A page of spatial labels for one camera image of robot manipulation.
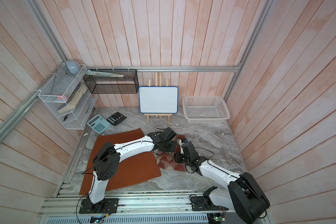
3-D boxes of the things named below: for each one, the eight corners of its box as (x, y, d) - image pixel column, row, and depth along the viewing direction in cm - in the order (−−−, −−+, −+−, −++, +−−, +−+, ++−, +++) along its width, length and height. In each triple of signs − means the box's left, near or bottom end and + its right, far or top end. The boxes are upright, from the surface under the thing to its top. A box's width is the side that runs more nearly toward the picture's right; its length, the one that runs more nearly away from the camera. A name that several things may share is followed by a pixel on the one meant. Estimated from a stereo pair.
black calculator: (107, 121, 114) (106, 119, 112) (118, 113, 119) (117, 111, 117) (115, 126, 110) (114, 124, 108) (125, 118, 116) (125, 116, 114)
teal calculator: (88, 125, 111) (86, 122, 108) (99, 116, 117) (97, 113, 114) (99, 134, 105) (97, 131, 102) (111, 124, 111) (109, 121, 108)
